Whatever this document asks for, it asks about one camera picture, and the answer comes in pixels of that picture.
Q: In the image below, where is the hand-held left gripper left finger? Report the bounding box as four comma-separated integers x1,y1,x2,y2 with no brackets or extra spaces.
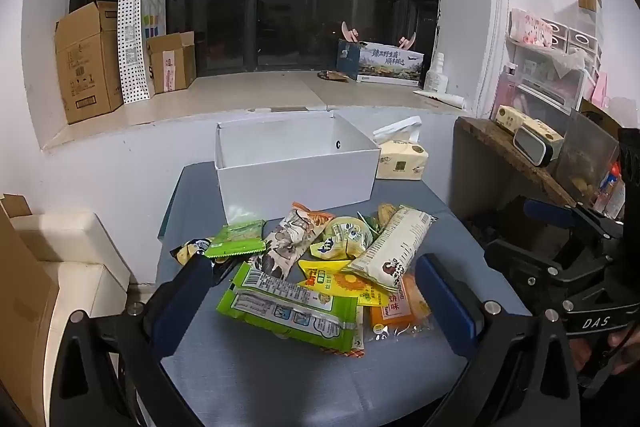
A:
50,254,216,427

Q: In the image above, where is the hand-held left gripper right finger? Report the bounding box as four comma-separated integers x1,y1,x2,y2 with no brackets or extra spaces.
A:
414,253,583,427

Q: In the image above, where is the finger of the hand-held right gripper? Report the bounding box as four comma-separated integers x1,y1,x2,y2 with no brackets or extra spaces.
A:
522,198,626,235
484,238,613,295

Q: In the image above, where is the orange snack packet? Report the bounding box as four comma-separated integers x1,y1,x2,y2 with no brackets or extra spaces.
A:
369,274,433,340

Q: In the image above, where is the black and yellow snack packet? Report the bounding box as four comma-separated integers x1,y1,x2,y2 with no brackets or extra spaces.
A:
170,237,214,266

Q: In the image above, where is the long white cracker packet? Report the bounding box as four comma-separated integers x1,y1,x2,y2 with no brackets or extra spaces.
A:
348,205,438,290

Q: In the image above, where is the small green snack packet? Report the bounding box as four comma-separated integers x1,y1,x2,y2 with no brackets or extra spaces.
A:
204,219,267,259

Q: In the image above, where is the large green snack packet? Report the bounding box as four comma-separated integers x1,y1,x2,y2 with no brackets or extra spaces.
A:
216,262,361,354

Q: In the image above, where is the yellow sunflower snack packet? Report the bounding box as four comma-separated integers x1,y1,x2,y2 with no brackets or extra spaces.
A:
298,259,396,308

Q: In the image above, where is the round yellow-green jelly packet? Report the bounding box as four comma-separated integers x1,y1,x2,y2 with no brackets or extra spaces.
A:
310,216,375,260

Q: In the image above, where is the beige illustrated snack packet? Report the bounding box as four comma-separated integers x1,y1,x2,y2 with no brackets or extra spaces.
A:
248,202,335,280

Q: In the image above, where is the white cardboard box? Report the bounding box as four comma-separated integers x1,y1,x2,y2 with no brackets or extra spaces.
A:
215,111,382,225

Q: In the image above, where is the person's right hand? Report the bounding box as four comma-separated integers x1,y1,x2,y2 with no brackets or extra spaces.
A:
570,324,640,374

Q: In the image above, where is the dark wooden side table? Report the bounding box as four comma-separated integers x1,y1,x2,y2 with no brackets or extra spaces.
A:
452,116,581,258

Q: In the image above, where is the clear plastic container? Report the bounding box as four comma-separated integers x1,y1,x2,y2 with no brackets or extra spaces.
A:
554,109,622,204

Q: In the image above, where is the small yellow tissue pack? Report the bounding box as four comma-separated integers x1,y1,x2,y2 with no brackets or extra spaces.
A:
525,119,565,148
494,105,532,132

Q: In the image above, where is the beige cushioned seat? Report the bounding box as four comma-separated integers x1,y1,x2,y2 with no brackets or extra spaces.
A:
10,211,132,408

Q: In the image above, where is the pink box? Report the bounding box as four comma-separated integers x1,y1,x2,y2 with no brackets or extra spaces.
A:
496,64,522,108

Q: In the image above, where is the white drawer organizer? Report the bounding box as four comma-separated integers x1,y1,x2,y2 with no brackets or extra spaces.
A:
505,19,603,110

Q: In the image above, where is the white tube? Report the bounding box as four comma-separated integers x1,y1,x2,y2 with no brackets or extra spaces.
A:
413,89,467,108

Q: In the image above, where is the flat cardboard sheet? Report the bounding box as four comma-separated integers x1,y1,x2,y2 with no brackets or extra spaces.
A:
0,193,61,427

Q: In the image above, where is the white plastic bottle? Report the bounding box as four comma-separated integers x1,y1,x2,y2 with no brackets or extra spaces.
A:
424,53,449,92

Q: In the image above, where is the pink floral pouch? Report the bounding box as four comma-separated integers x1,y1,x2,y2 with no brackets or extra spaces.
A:
509,8,555,48

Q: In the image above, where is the printed tissue box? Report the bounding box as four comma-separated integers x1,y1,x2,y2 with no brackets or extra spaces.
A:
336,39,425,88

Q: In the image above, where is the small cardboard box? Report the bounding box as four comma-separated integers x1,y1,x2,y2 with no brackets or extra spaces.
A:
146,32,197,95

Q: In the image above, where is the polka dot paper bag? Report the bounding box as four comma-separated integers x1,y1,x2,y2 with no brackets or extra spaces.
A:
117,0,151,105

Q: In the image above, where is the large cardboard box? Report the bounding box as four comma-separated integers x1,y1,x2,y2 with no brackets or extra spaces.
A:
55,1,125,125

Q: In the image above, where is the white paper bag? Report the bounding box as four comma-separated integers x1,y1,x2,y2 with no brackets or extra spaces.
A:
140,0,176,45

